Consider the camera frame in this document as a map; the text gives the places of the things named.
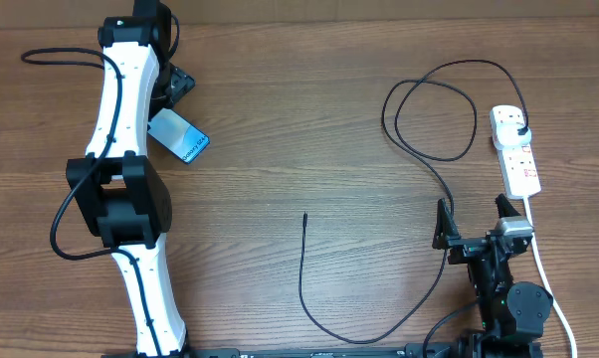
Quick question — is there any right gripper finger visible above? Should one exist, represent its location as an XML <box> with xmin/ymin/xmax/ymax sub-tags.
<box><xmin>495</xmin><ymin>194</ymin><xmax>520</xmax><ymax>219</ymax></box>
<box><xmin>432</xmin><ymin>199</ymin><xmax>460</xmax><ymax>250</ymax></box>

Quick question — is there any Samsung Galaxy smartphone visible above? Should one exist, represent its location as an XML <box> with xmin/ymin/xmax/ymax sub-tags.
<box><xmin>148</xmin><ymin>108</ymin><xmax>210</xmax><ymax>164</ymax></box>

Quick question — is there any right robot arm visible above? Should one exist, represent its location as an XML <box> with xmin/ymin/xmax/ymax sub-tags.
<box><xmin>422</xmin><ymin>194</ymin><xmax>554</xmax><ymax>357</ymax></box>

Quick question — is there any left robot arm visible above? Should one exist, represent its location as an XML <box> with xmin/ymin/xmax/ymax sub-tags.
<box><xmin>66</xmin><ymin>0</ymin><xmax>195</xmax><ymax>357</ymax></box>

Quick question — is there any white charger plug adapter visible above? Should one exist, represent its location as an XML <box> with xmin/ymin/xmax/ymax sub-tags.
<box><xmin>493</xmin><ymin>121</ymin><xmax>532</xmax><ymax>150</ymax></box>

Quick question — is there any white power strip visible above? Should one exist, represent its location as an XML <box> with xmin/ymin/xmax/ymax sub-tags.
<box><xmin>490</xmin><ymin>104</ymin><xmax>541</xmax><ymax>200</ymax></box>

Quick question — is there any white power strip cord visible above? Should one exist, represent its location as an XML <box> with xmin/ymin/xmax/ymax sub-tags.
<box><xmin>521</xmin><ymin>196</ymin><xmax>579</xmax><ymax>358</ymax></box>

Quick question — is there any black USB charging cable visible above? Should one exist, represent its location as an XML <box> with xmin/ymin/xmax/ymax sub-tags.
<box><xmin>298</xmin><ymin>59</ymin><xmax>530</xmax><ymax>346</ymax></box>

